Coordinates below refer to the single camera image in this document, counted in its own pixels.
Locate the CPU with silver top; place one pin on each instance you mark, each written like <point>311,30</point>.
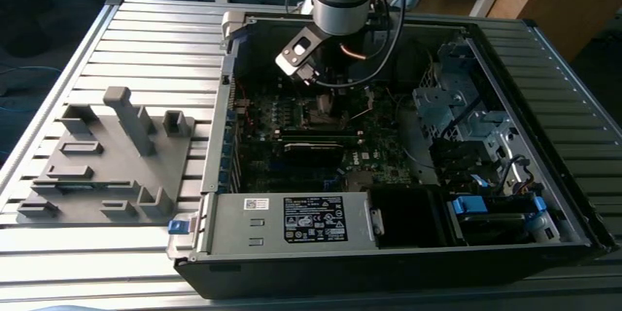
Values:
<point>325,104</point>

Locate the CPU socket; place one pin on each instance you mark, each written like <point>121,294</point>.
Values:
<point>306,114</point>

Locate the white-clip RAM slot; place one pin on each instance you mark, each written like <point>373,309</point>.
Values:
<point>318,139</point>
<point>315,132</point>

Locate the green motherboard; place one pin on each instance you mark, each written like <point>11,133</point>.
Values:
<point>383,143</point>

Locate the silver metal drive cage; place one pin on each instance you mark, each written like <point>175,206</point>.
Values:
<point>437,103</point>

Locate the grey case latch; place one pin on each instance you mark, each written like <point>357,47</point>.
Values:
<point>233,25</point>

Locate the black graphics card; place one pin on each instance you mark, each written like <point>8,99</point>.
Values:
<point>313,160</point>

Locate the grey power supply unit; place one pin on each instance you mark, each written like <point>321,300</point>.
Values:
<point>273,231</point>

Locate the hard disk in blue carrier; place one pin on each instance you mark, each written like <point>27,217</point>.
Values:
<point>490,227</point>

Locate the blue case latch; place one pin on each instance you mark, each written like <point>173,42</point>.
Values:
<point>178,227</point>

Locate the grey parts rack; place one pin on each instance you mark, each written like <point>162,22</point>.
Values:
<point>111,180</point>

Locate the black open PC case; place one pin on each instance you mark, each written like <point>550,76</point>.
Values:
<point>389,278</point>

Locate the green RAM stick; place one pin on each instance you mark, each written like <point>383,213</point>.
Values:
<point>83,186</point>

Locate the dark office chair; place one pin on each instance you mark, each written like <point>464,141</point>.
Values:
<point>27,34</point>

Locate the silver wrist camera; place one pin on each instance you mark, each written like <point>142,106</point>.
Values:
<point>298,52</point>

